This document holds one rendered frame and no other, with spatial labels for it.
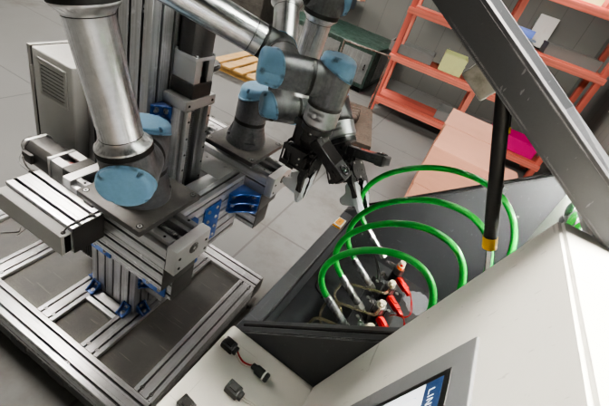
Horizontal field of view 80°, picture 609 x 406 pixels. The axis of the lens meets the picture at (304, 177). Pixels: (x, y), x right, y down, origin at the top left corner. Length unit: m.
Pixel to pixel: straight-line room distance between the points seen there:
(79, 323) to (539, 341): 1.69
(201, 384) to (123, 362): 0.93
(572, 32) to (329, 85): 7.01
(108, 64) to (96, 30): 0.06
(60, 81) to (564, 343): 1.32
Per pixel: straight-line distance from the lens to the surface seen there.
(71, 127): 1.40
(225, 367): 0.85
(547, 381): 0.35
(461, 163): 2.78
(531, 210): 1.24
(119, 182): 0.83
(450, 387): 0.42
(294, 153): 0.82
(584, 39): 7.67
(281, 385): 0.86
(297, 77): 0.72
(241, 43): 0.84
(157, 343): 1.76
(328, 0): 1.21
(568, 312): 0.38
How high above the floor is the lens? 1.72
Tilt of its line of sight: 32 degrees down
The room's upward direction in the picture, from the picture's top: 20 degrees clockwise
